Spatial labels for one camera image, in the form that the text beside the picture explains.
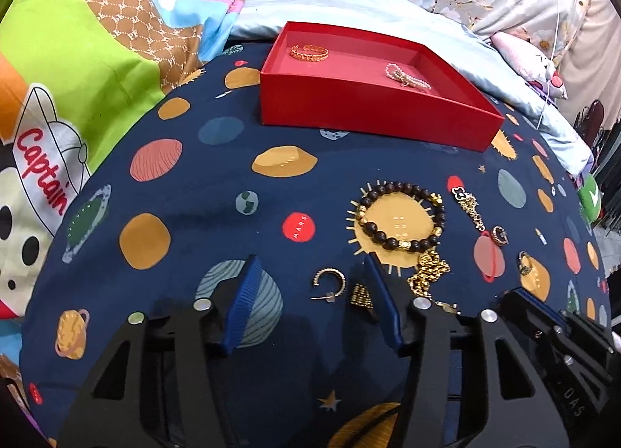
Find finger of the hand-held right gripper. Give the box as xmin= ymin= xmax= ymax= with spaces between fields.
xmin=500 ymin=292 xmax=584 ymax=362
xmin=514 ymin=286 xmax=617 ymax=358

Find white cable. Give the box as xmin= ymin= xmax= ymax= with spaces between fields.
xmin=536 ymin=0 xmax=571 ymax=131

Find gold hoop earring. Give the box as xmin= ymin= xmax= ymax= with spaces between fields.
xmin=310 ymin=267 xmax=347 ymax=303

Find navy planet print blanket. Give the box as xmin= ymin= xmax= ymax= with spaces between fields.
xmin=19 ymin=43 xmax=612 ymax=448

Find red cardboard box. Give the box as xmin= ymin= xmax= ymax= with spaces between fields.
xmin=259 ymin=21 xmax=506 ymax=154

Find gold chain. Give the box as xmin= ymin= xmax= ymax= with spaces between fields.
xmin=406 ymin=249 xmax=459 ymax=315

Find green object with white mark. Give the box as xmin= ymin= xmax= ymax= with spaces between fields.
xmin=579 ymin=175 xmax=602 ymax=223

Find dark bead bracelet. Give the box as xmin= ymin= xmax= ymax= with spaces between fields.
xmin=356 ymin=181 xmax=447 ymax=252

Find pink plush toy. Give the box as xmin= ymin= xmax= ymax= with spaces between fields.
xmin=490 ymin=31 xmax=568 ymax=99

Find gold wristwatch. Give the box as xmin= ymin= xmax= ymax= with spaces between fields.
xmin=349 ymin=283 xmax=379 ymax=323

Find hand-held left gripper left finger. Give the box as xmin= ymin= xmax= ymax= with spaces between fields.
xmin=57 ymin=253 xmax=266 ymax=448

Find pearl bracelet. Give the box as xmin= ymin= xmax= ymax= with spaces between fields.
xmin=385 ymin=62 xmax=432 ymax=92

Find colourful monkey cartoon blanket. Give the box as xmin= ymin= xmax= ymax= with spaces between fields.
xmin=0 ymin=0 xmax=250 ymax=381

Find dark wooden chair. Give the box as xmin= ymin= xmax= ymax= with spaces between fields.
xmin=572 ymin=99 xmax=621 ymax=177

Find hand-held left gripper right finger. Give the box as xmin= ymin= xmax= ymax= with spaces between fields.
xmin=361 ymin=253 xmax=571 ymax=448

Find light blue pillow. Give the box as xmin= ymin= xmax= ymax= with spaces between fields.
xmin=228 ymin=0 xmax=595 ymax=177

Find gold chain bangle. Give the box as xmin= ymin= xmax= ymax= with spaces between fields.
xmin=290 ymin=43 xmax=330 ymax=61

